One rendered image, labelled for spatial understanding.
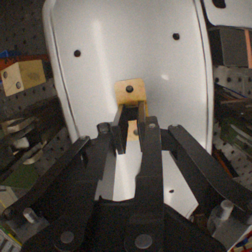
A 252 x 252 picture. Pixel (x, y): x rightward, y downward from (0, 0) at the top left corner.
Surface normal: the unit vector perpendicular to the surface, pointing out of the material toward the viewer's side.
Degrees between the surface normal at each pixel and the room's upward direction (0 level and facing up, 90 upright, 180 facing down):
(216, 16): 0
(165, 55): 0
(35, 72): 90
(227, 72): 0
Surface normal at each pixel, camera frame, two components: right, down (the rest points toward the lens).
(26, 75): 0.98, -0.13
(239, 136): -0.98, 0.21
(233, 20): -0.08, 0.39
